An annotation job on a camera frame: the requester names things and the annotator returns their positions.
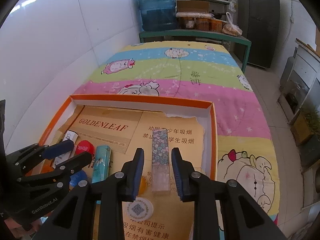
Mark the orange shallow cardboard tray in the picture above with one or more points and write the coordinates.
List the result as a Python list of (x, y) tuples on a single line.
[(125, 123)]

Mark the teal cigarette pack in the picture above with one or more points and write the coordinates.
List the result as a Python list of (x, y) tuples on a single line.
[(101, 163)]

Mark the colourful cartoon bed quilt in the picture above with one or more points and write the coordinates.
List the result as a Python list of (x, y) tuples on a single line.
[(207, 72)]

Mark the gold rectangular box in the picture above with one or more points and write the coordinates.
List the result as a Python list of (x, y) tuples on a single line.
[(57, 138)]

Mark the blue water jug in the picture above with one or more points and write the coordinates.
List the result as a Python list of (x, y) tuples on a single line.
[(158, 15)]

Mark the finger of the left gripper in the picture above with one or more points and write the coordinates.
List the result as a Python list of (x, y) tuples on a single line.
[(62, 173), (24, 160)]

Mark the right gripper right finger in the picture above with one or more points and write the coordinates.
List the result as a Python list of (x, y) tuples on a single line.
[(242, 216)]

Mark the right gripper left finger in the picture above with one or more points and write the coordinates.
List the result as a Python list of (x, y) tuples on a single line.
[(73, 218)]

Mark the grey kitchen counter cabinet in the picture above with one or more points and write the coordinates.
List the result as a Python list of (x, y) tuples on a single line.
[(299, 88)]

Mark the black refrigerator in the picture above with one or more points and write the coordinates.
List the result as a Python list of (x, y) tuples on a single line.
[(259, 22)]

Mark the red bottle cap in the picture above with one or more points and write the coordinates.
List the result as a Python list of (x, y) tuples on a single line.
[(85, 146)]

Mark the clear plastic patterned box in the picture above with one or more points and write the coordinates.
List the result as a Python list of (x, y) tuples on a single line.
[(160, 162)]

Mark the white QR code cap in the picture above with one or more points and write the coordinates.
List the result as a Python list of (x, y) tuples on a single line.
[(139, 210)]

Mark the potted green plant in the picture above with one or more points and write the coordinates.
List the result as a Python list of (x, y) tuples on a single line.
[(306, 126)]

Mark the plastic bag of food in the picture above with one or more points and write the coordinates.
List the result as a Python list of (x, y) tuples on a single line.
[(230, 28)]

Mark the orange bottle cap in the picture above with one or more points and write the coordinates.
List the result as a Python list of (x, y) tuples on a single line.
[(143, 186), (46, 168)]

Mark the white cartoon print box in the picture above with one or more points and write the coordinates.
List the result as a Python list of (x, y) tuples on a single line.
[(65, 148)]

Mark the green low table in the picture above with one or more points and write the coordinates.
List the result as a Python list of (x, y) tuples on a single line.
[(202, 34)]

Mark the person's left hand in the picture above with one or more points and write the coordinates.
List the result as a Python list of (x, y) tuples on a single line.
[(16, 229)]

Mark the blue bottle cap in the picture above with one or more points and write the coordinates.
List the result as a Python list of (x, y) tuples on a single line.
[(77, 177)]

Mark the metal storage shelf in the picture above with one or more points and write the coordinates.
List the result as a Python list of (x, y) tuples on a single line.
[(204, 15)]

